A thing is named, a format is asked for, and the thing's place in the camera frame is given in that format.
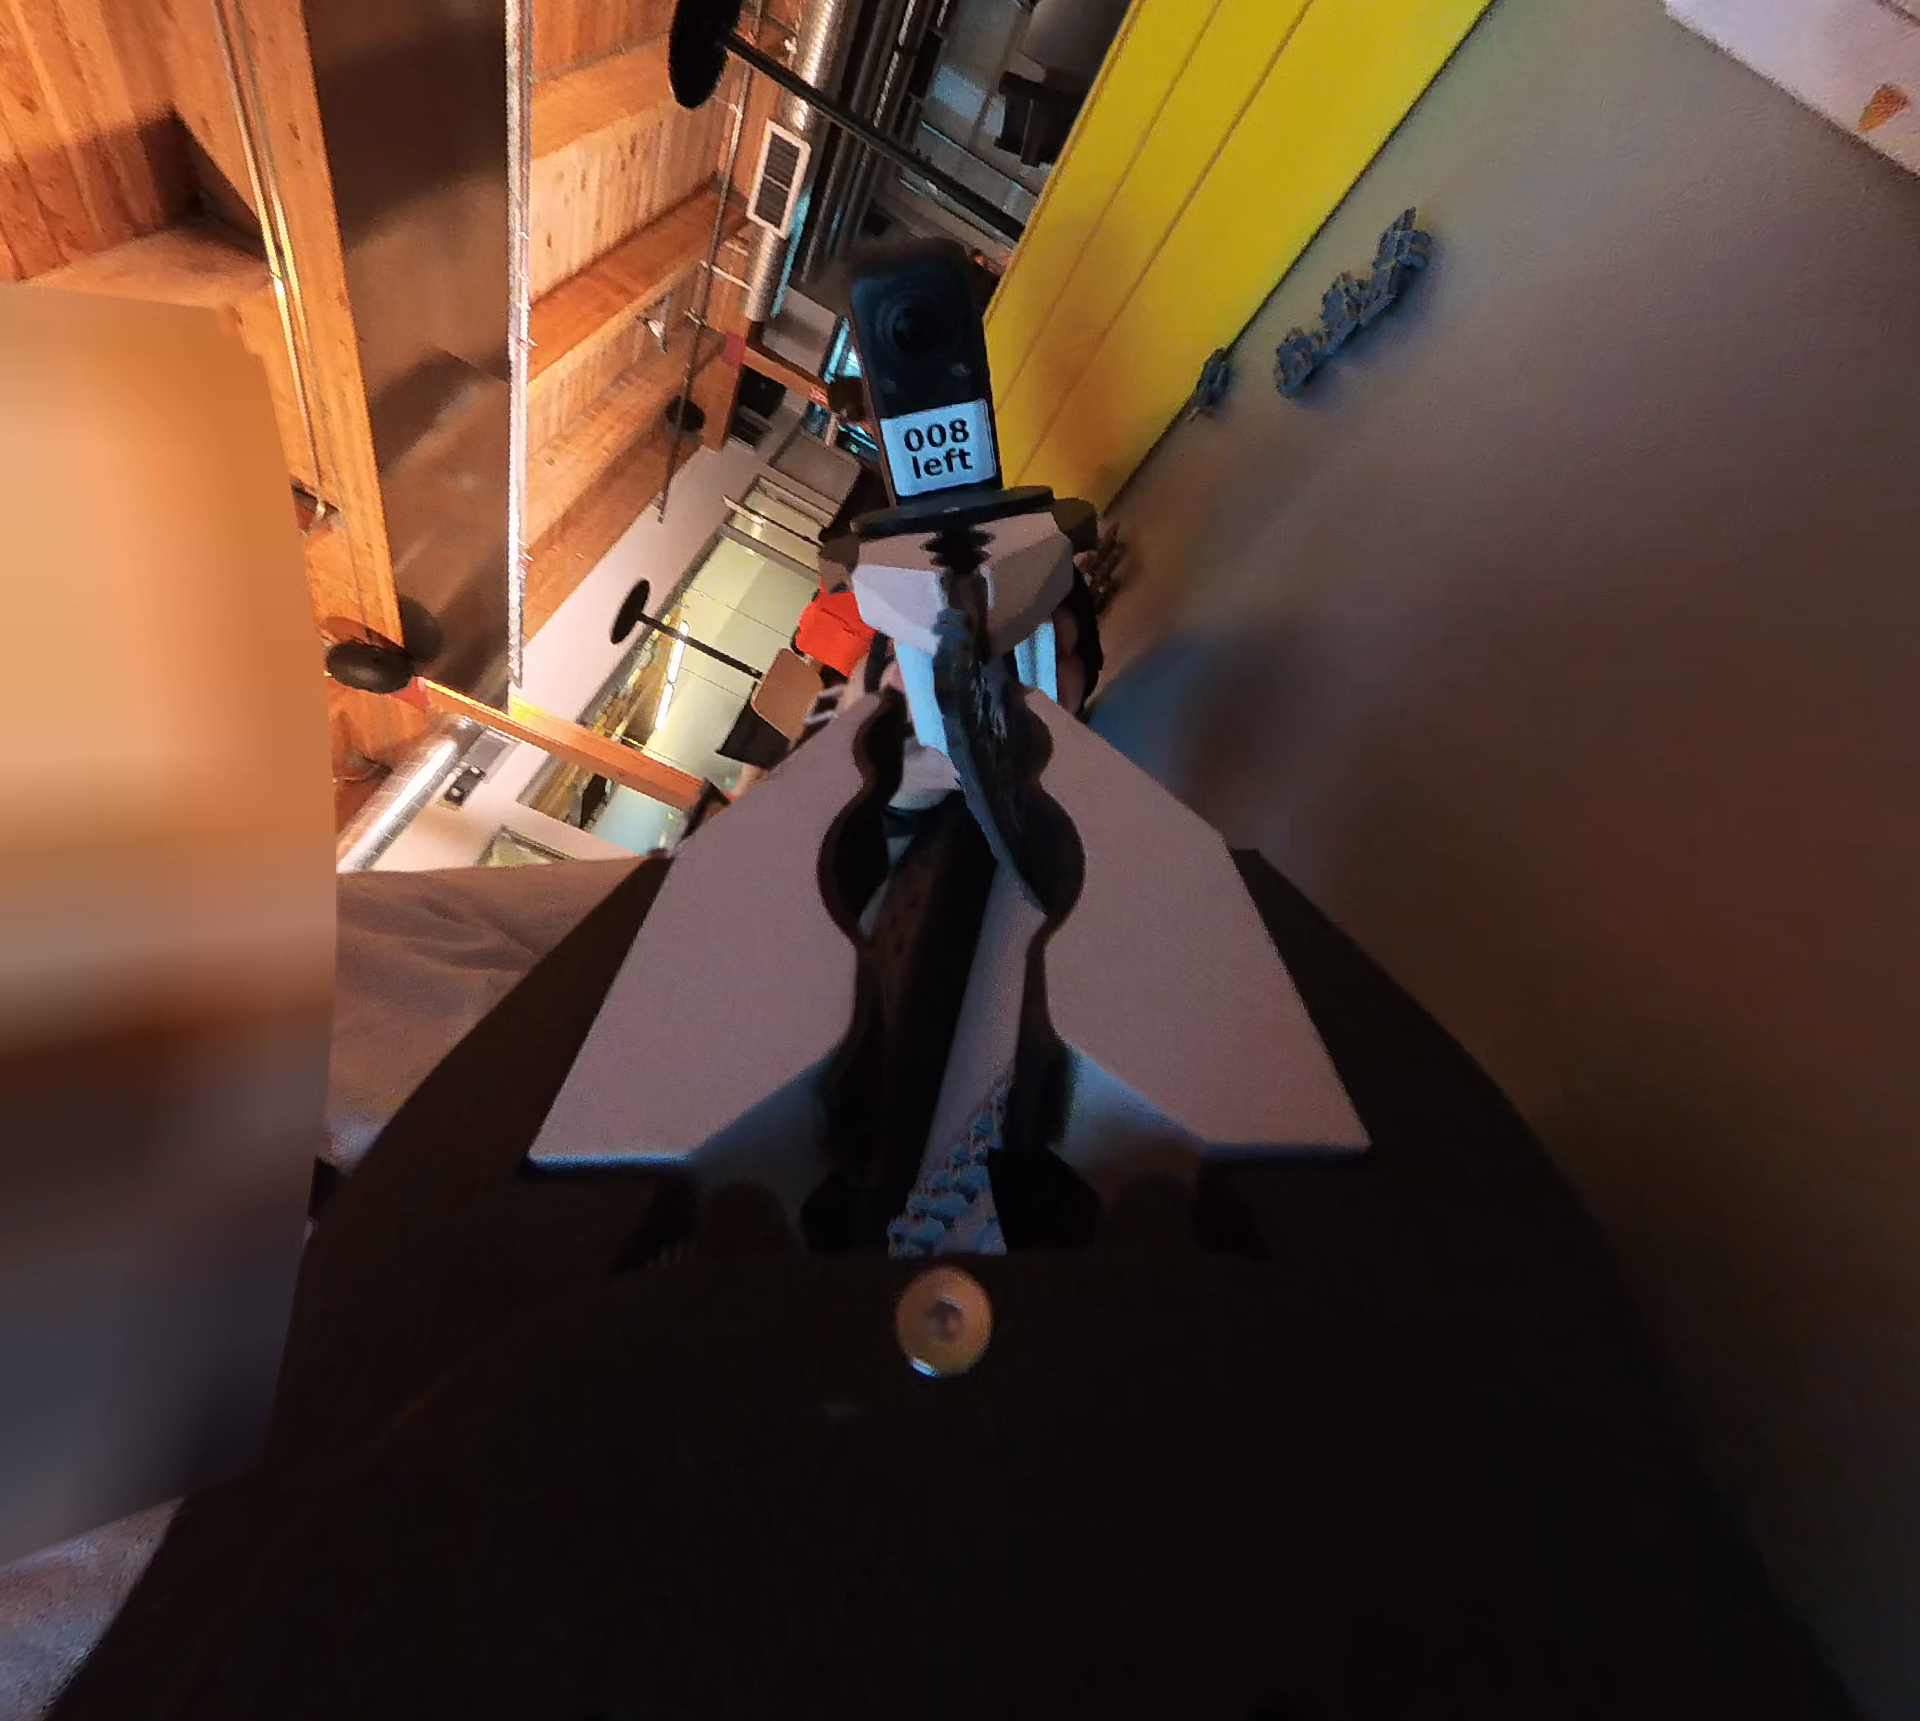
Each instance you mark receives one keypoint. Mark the grey desk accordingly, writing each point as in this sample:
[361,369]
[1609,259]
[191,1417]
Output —
[1575,700]

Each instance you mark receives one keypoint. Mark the white air vent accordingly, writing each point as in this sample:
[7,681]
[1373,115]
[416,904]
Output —
[781,177]

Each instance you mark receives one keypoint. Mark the silver duct with grille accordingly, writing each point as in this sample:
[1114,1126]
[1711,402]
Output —
[421,791]

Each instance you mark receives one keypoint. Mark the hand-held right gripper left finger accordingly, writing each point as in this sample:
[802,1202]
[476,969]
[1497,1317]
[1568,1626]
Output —
[690,1001]

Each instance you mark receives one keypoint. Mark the scattered loose track links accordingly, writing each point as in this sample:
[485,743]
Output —
[1350,310]

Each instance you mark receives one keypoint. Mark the tan office chair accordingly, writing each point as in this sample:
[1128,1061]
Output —
[788,700]

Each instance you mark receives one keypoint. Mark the yellow plastic bin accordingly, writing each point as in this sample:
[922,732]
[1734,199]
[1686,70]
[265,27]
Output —
[1230,101]

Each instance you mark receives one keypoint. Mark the black ceiling pole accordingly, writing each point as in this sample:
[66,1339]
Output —
[703,18]
[631,610]

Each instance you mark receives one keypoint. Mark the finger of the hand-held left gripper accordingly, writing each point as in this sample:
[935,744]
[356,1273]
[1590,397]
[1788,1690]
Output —
[1033,573]
[901,596]

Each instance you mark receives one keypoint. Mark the orange plastic object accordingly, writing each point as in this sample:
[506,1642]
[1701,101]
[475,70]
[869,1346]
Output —
[832,626]

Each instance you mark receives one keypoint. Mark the black dome ceiling fixture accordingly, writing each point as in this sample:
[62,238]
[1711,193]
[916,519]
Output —
[369,667]

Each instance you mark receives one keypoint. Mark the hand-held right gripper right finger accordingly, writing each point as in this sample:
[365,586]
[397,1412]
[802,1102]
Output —
[1215,1001]

